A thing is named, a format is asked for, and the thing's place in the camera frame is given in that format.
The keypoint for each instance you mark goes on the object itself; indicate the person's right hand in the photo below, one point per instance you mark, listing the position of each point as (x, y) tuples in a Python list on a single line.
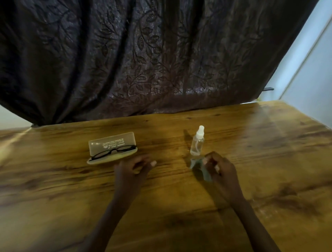
[(225, 176)]

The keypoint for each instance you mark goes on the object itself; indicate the person's left hand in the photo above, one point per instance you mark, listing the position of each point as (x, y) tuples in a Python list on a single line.
[(128, 177)]

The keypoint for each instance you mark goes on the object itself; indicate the person's right fingers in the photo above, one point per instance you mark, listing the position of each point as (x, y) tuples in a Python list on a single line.
[(211, 163)]

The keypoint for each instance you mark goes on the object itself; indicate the person's left fingers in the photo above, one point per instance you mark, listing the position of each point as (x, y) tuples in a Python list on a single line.
[(145, 163)]

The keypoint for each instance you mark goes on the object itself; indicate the person's right forearm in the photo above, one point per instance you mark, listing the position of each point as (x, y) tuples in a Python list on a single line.
[(255, 225)]

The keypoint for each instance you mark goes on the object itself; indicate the person's left forearm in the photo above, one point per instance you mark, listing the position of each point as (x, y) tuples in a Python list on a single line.
[(103, 225)]

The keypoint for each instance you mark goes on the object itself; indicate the blue cleaning cloth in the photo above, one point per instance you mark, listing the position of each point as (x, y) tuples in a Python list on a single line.
[(199, 167)]

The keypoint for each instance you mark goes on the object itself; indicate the clear spray bottle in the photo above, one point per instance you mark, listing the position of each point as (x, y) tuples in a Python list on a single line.
[(197, 142)]

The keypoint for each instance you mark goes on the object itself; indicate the black framed eyeglasses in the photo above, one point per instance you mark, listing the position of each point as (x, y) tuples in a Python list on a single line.
[(114, 152)]

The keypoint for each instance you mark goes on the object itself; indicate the clear plastic glasses case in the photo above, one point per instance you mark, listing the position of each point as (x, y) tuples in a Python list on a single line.
[(112, 148)]

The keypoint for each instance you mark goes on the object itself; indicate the dark brown leaf-patterned curtain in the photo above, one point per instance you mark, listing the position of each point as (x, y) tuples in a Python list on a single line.
[(145, 57)]

